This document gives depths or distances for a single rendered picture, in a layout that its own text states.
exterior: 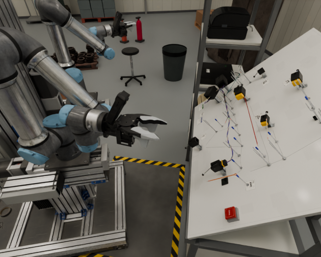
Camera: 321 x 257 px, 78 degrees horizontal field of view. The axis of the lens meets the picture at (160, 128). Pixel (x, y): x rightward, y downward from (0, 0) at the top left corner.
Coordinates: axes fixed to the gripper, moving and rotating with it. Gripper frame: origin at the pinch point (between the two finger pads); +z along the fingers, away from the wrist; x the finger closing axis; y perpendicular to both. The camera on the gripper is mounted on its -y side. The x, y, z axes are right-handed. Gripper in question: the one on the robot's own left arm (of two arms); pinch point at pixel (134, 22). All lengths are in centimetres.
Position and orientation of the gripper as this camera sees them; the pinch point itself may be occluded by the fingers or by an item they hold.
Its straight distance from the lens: 172.5
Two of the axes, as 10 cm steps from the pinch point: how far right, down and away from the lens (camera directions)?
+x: 5.7, 6.3, -5.3
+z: 8.2, -3.8, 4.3
